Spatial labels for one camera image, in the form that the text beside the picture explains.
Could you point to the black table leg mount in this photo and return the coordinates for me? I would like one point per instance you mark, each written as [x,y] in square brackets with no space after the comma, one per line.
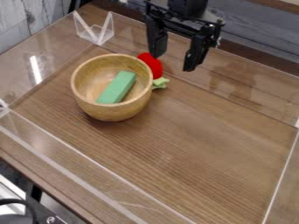
[45,215]

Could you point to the clear acrylic corner bracket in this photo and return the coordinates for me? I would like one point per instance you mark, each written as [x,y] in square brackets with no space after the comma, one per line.
[97,34]

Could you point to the brown wooden bowl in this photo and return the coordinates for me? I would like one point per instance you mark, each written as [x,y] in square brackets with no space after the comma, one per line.
[90,79]

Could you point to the green rectangular block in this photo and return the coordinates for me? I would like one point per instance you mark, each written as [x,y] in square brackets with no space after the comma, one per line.
[118,88]

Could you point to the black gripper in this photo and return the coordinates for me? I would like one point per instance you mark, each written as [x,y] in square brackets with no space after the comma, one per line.
[184,17]

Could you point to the red plush strawberry toy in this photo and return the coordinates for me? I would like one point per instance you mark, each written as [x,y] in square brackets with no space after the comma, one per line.
[157,68]

